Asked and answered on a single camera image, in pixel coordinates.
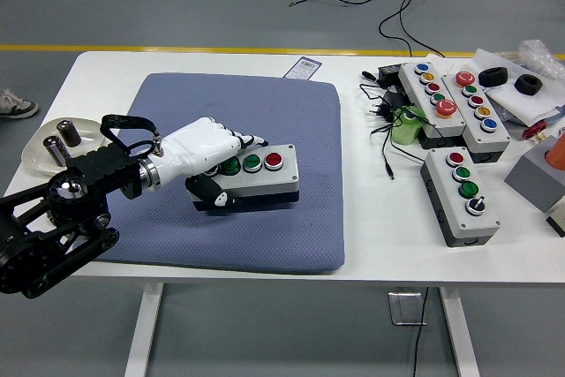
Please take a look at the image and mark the long black floor cable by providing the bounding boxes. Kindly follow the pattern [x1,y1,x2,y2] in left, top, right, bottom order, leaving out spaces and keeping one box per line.
[288,0,447,60]

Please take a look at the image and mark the black hanging power cable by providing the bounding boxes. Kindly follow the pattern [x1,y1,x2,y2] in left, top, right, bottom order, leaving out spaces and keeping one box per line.
[411,287,431,377]

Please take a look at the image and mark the white table leg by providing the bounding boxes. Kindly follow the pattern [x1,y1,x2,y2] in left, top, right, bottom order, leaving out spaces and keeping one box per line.
[124,282,167,377]
[439,286,480,377]

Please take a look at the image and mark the black foam ring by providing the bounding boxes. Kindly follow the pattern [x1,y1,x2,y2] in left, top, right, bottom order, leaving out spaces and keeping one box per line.
[514,74,544,97]
[478,66,509,87]

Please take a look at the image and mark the black barrel-plug cord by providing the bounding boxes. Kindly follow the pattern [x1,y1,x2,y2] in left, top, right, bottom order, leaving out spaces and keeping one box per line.
[359,80,438,182]

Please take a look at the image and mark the blue-grey quilted mat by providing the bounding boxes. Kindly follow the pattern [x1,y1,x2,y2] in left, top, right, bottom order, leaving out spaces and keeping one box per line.
[90,72,346,275]

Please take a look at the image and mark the red knob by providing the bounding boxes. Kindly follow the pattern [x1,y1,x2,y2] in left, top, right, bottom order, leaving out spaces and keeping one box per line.
[522,120,549,141]

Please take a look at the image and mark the purple barcode label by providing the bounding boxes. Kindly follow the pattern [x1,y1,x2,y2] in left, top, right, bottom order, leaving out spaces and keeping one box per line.
[282,56,323,81]

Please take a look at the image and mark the grey block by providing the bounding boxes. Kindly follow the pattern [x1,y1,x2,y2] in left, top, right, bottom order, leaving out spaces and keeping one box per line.
[504,136,565,214]

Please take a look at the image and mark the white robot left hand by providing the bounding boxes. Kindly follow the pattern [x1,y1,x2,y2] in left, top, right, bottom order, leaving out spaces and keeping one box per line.
[154,117,269,208]

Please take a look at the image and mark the five-button box, red mushroom end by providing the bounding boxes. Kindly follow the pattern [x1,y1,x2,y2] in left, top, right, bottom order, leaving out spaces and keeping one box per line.
[441,70,512,164]

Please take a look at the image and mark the white paper sheet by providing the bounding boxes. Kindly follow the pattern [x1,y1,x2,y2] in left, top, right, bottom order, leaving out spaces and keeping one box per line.
[423,48,565,129]

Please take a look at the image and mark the metal floor outlet plate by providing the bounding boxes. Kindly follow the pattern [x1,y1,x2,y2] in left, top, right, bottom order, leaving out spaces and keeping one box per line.
[388,291,428,327]

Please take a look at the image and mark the grey four-button control box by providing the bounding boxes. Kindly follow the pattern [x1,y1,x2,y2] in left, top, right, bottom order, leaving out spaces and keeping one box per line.
[185,143,301,215]
[418,147,502,249]

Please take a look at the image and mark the small white box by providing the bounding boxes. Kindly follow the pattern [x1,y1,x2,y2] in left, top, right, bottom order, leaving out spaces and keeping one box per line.
[546,200,565,238]

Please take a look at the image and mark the person's shoe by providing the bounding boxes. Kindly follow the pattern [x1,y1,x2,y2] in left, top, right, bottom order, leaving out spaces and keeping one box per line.
[0,87,40,120]

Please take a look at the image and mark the dark cylindrical capacitor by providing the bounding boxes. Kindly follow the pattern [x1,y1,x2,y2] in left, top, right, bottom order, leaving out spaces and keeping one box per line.
[42,135,71,169]
[56,118,83,147]

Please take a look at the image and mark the five-button box, blue end button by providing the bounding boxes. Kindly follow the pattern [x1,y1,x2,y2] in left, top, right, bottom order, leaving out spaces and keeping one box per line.
[398,61,468,150]

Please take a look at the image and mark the white shallow dish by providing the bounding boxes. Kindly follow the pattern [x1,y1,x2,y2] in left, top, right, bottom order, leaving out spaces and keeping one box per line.
[20,116,107,177]

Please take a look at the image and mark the clear plastic bag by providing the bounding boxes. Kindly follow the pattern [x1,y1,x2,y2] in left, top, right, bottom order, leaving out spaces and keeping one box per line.
[502,39,565,83]

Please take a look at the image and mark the yellow floor tape line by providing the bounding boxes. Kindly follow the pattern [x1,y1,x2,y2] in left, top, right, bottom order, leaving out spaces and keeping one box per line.
[0,43,478,57]

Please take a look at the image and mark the black plug adapter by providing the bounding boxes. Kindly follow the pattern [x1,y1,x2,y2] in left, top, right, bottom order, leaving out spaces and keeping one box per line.
[365,89,410,123]

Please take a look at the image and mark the black power brick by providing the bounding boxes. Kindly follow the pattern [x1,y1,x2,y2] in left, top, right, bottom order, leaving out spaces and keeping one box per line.
[377,63,410,87]

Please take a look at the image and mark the orange cylinder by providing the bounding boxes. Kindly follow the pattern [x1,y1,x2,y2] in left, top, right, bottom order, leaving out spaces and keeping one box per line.
[545,133,565,171]

